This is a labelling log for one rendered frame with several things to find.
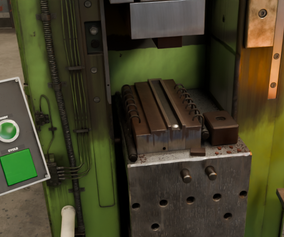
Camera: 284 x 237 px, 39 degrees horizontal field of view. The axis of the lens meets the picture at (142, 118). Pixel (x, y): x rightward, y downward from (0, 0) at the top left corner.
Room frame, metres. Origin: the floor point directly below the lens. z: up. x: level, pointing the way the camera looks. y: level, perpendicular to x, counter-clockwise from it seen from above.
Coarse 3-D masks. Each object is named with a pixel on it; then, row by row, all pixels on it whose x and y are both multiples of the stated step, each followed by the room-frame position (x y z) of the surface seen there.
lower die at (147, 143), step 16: (160, 80) 1.45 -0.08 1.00; (128, 96) 1.35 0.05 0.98; (144, 96) 1.32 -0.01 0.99; (176, 96) 1.30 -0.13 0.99; (144, 112) 1.18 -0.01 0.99; (160, 112) 1.18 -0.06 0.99; (176, 112) 1.15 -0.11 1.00; (192, 112) 1.16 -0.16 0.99; (144, 128) 1.09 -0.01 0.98; (160, 128) 1.06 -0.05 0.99; (192, 128) 1.06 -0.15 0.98; (144, 144) 1.05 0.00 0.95; (160, 144) 1.05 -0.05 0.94; (176, 144) 1.06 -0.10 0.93; (192, 144) 1.06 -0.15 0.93
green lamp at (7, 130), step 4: (4, 124) 0.90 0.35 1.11; (8, 124) 0.90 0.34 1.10; (12, 124) 0.90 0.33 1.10; (0, 128) 0.89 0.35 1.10; (4, 128) 0.89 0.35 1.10; (8, 128) 0.89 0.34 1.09; (12, 128) 0.90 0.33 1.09; (0, 132) 0.88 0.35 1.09; (4, 132) 0.89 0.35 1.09; (8, 132) 0.89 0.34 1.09; (12, 132) 0.89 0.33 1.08; (0, 136) 0.88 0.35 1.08; (4, 136) 0.88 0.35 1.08; (8, 136) 0.88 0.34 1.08; (12, 136) 0.89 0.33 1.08
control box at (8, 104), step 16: (0, 80) 0.96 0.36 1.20; (16, 80) 0.97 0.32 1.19; (0, 96) 0.94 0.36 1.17; (16, 96) 0.95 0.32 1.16; (0, 112) 0.91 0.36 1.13; (16, 112) 0.93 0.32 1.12; (16, 128) 0.90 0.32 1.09; (32, 128) 0.92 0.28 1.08; (0, 144) 0.87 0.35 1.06; (16, 144) 0.88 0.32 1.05; (32, 144) 0.90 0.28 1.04; (0, 176) 0.82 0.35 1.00; (48, 176) 0.87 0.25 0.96; (0, 192) 0.80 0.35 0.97
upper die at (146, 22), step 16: (176, 0) 1.06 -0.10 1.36; (192, 0) 1.06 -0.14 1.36; (128, 16) 1.09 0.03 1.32; (144, 16) 1.05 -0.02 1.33; (160, 16) 1.05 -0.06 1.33; (176, 16) 1.06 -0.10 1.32; (192, 16) 1.06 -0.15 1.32; (128, 32) 1.12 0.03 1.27; (144, 32) 1.05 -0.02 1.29; (160, 32) 1.05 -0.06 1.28; (176, 32) 1.06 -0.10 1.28; (192, 32) 1.06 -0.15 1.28
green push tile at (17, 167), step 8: (16, 152) 0.87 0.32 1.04; (24, 152) 0.87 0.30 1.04; (0, 160) 0.84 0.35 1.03; (8, 160) 0.85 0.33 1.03; (16, 160) 0.85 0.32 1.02; (24, 160) 0.86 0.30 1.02; (32, 160) 0.87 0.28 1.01; (8, 168) 0.84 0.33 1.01; (16, 168) 0.84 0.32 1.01; (24, 168) 0.85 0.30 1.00; (32, 168) 0.86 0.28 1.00; (8, 176) 0.82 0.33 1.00; (16, 176) 0.83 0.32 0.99; (24, 176) 0.84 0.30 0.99; (32, 176) 0.85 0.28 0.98; (8, 184) 0.81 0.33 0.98
